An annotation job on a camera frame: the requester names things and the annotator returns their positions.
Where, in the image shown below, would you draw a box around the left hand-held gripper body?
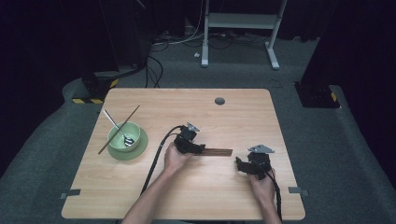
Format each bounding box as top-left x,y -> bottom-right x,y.
174,121 -> 201,155

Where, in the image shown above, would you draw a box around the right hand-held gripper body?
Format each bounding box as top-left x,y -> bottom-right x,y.
247,144 -> 276,181

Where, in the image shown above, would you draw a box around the row of wooden chopsticks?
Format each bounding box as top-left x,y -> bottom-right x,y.
200,147 -> 233,158

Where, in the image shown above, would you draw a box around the green ceramic bowl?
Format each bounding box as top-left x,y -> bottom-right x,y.
106,120 -> 142,153

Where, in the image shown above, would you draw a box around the brown wooden chopstick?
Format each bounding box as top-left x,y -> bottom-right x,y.
97,105 -> 141,156

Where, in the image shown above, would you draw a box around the person's left hand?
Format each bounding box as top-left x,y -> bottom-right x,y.
163,141 -> 194,176

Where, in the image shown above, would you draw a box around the person's right hand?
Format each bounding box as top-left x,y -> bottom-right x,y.
248,167 -> 277,202

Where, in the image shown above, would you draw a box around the green ceramic plate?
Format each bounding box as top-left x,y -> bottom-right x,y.
106,127 -> 149,161

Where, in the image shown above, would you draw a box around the grey tape strip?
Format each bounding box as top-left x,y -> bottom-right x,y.
59,188 -> 82,201
288,186 -> 310,197

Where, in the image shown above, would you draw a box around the metal spoon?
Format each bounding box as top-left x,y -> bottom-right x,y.
102,108 -> 135,147

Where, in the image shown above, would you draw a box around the black base with striped tape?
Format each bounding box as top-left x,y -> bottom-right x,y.
293,81 -> 342,109
71,68 -> 120,105

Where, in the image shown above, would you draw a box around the white metal stand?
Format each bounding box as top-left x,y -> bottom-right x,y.
200,0 -> 289,71

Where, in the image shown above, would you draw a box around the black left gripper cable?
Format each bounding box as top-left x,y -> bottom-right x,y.
140,124 -> 185,196

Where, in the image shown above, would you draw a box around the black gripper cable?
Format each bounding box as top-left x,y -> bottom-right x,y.
140,124 -> 185,196
265,171 -> 284,223

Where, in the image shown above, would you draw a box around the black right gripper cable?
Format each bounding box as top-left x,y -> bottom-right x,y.
265,171 -> 284,223

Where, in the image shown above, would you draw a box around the black floor cable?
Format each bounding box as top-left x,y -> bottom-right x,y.
144,54 -> 164,89

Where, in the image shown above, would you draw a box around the white floor cable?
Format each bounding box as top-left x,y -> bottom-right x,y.
151,0 -> 207,47

